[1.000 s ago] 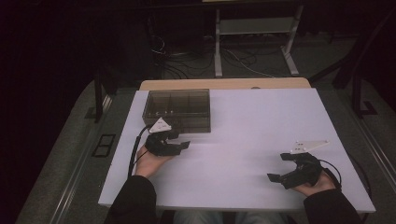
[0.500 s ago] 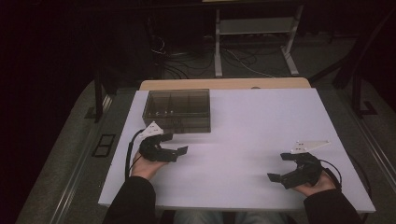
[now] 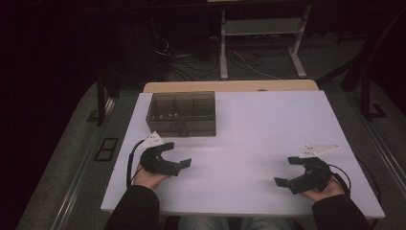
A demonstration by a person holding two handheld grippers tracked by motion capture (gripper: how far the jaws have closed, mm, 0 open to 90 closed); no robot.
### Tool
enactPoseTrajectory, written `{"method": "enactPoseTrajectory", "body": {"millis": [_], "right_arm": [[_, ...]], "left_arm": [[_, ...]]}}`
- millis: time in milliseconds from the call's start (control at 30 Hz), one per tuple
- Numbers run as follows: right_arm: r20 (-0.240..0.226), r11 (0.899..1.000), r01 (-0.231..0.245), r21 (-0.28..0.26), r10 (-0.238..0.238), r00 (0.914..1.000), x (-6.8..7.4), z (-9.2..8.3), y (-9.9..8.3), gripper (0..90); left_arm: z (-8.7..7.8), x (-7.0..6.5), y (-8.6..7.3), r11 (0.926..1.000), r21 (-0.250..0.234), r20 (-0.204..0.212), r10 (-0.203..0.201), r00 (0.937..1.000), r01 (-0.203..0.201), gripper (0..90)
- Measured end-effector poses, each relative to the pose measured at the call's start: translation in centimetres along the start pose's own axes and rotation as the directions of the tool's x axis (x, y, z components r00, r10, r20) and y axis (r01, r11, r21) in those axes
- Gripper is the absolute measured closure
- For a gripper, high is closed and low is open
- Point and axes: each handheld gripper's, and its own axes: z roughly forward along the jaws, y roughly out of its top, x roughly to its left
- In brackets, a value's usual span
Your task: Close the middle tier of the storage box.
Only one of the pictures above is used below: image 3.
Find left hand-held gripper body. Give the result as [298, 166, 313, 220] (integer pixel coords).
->
[137, 130, 180, 176]

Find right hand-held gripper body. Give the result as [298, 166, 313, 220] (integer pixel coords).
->
[295, 143, 342, 195]

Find smoked clear plastic drawer box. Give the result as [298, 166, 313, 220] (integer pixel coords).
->
[145, 91, 217, 138]

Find person's left hand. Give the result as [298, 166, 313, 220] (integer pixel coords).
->
[132, 162, 170, 192]

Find person's right hand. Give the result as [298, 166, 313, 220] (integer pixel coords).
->
[300, 176, 347, 204]

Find person's legs in jeans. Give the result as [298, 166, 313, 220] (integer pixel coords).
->
[176, 216, 293, 230]

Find black metal stand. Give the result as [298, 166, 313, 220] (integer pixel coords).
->
[86, 75, 121, 127]
[359, 76, 388, 122]

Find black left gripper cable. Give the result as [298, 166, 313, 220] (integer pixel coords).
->
[125, 139, 147, 190]

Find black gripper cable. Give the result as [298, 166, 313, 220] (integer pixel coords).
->
[328, 163, 352, 197]
[125, 139, 147, 190]

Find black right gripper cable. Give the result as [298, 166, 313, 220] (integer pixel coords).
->
[328, 163, 352, 197]

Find metal floor rail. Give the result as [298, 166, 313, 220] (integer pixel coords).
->
[363, 121, 406, 199]
[51, 95, 118, 230]

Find bundle of black floor cables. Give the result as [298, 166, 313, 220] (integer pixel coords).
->
[152, 34, 221, 81]

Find white floor cable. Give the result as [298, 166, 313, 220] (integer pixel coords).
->
[229, 49, 282, 81]

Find white metal table frame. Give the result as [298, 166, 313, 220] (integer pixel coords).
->
[219, 4, 312, 81]

